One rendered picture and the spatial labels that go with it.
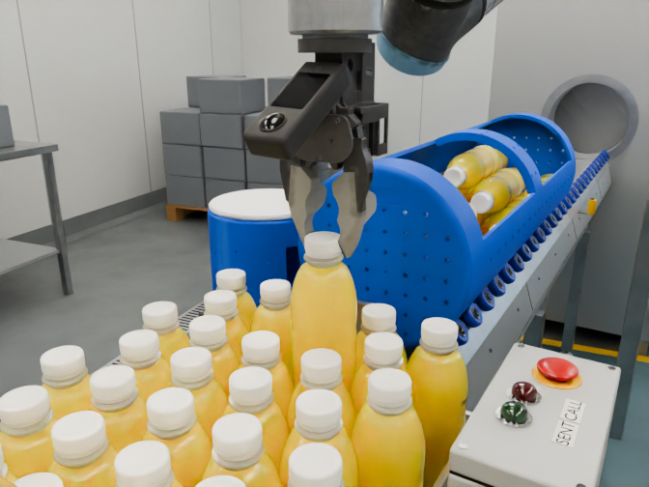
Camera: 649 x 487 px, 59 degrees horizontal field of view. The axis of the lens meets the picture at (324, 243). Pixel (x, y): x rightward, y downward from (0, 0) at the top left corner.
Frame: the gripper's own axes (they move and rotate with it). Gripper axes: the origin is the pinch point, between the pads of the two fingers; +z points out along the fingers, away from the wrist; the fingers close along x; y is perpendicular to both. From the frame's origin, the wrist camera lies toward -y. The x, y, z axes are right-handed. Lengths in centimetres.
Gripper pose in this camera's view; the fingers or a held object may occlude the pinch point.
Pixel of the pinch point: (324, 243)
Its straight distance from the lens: 59.3
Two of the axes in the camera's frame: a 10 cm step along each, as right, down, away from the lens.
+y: 5.2, -2.7, 8.1
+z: 0.1, 9.5, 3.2
